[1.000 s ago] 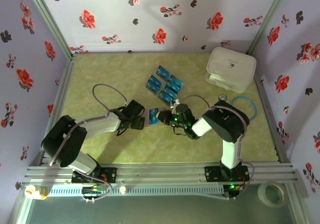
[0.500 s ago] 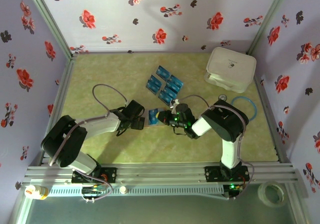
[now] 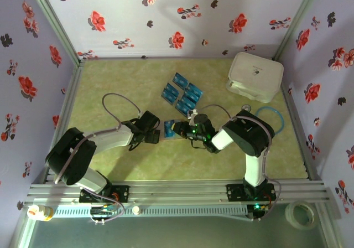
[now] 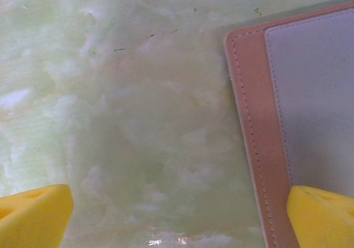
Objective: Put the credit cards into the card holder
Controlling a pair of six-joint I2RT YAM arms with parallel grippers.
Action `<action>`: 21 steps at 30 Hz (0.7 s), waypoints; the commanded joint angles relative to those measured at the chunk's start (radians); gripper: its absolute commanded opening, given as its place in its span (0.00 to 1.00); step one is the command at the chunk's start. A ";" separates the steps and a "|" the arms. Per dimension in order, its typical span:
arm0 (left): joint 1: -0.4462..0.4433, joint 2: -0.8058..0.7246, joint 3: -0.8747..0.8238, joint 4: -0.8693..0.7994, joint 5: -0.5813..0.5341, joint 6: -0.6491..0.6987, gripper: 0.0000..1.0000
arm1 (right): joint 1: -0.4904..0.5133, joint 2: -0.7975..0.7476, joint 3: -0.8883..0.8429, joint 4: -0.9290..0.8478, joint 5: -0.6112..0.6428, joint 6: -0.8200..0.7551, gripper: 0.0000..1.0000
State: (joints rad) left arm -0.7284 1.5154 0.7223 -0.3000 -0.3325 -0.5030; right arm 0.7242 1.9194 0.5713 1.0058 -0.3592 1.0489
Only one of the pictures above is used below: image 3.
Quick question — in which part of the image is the white fabric zipper pouch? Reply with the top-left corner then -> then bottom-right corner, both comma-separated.
225,51 -> 285,104

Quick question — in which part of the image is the small circuit board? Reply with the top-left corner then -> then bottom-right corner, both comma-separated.
247,202 -> 270,221
90,205 -> 118,221

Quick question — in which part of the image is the blue tube stethoscope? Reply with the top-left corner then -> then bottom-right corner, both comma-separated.
242,104 -> 285,137

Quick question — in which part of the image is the clear tape roll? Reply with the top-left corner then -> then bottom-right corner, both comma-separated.
284,200 -> 319,230

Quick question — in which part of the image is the white bottle yellow cap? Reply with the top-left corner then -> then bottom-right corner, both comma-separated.
27,204 -> 54,221

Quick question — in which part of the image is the lavender left arm cable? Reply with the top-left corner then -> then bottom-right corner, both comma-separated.
54,92 -> 142,184

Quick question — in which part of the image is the long aluminium frame rail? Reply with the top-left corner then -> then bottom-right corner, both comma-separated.
23,179 -> 332,207

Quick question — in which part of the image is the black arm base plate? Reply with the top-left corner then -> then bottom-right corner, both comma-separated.
226,183 -> 277,202
79,185 -> 130,204

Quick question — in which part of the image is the thin aluminium rail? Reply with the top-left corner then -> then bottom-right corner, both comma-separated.
81,55 -> 276,62

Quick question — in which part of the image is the lavender left base cable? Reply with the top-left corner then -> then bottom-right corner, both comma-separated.
90,188 -> 126,225

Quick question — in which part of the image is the lavender base cable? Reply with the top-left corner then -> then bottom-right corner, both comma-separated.
90,188 -> 126,225
259,177 -> 282,221

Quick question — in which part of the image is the aluminium side rail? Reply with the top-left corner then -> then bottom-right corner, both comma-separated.
43,59 -> 87,184
273,58 -> 324,182

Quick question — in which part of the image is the white slotted cable duct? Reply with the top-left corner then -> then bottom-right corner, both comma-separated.
52,205 -> 249,219

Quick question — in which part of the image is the lavender right base cable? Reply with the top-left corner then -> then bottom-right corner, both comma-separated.
259,177 -> 282,221

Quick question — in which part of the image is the aluminium frame post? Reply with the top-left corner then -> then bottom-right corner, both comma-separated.
26,0 -> 84,66
272,0 -> 321,62

